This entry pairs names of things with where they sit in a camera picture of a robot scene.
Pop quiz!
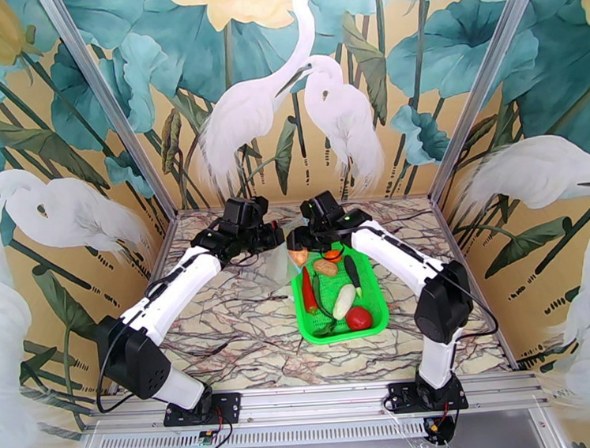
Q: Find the clear zip-top bag blue zipper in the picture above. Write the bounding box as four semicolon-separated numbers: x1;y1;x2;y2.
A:
247;220;305;303

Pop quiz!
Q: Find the white radish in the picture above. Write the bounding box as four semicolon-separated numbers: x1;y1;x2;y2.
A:
331;283;359;322

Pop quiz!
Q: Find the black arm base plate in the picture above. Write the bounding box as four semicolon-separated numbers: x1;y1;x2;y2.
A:
162;391;243;429
385;377;470;416

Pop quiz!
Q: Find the perforated metal panel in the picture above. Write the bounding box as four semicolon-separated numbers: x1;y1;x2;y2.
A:
96;415;431;448

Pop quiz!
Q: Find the dark eggplant with pale tip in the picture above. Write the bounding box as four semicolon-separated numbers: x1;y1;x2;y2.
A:
344;254;365;299

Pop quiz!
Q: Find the brown potato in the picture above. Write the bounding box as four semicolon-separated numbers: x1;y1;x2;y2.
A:
312;258;340;278

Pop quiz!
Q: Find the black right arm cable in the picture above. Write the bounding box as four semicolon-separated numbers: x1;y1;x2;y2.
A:
445;264;502;344

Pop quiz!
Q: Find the aluminium front rail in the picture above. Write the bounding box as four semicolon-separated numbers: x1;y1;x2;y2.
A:
81;371;551;436

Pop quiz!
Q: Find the red tomato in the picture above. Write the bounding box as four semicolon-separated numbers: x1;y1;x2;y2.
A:
344;305;374;333

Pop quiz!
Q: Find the aluminium corner post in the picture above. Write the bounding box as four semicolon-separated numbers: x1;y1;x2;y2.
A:
37;0;179;226
417;0;555;205

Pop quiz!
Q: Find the green chili pepper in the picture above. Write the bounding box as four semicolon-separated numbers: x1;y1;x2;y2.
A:
311;273;339;337

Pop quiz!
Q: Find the green plastic mesh basket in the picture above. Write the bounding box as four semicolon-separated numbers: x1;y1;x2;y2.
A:
288;247;392;347

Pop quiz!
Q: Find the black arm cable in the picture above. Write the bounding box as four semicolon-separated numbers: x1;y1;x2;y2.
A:
445;264;502;344
92;324;156;416

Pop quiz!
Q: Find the red chili pepper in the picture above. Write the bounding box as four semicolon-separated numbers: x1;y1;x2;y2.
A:
300;266;321;316

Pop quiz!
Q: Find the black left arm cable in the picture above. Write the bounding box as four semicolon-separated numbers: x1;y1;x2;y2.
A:
92;324;156;416

